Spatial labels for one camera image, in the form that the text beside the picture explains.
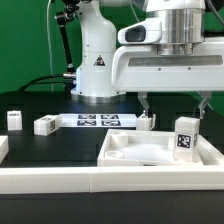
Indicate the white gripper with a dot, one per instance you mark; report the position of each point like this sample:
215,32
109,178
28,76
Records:
141,69

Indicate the white square tabletop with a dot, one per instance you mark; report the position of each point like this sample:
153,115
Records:
141,148

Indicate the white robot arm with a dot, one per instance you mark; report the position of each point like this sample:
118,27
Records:
167,52

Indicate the white fiducial marker sheet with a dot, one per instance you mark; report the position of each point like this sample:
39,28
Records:
98,120

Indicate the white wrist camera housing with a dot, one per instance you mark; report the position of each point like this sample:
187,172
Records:
148,31

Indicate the white U-shaped fence wall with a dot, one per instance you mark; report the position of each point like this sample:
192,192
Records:
110,179

